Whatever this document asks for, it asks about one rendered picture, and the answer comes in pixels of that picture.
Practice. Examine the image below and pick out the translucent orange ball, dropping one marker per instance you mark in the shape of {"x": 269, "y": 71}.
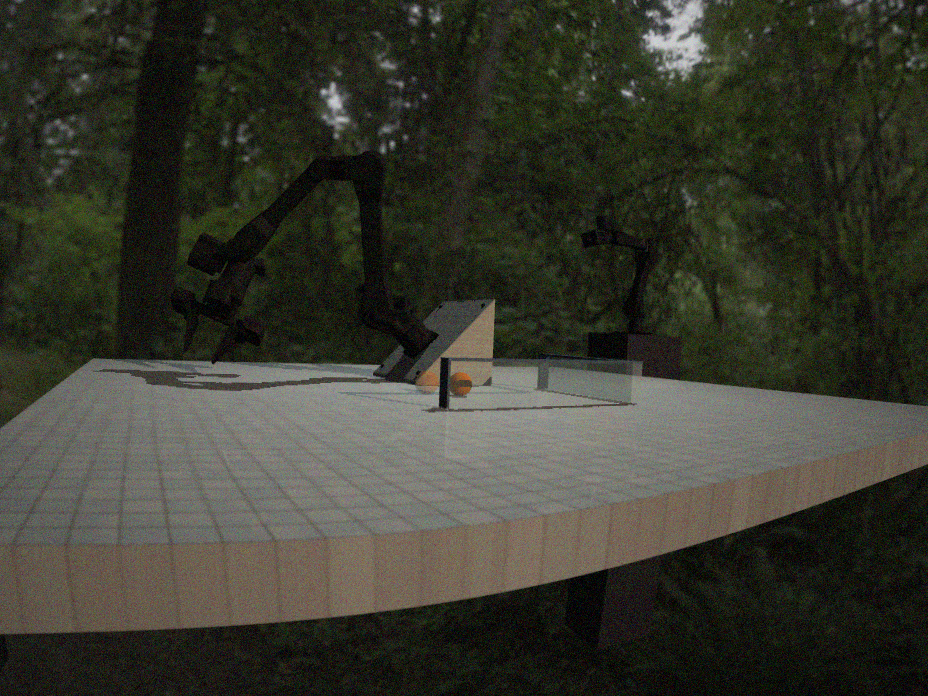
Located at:
{"x": 426, "y": 382}

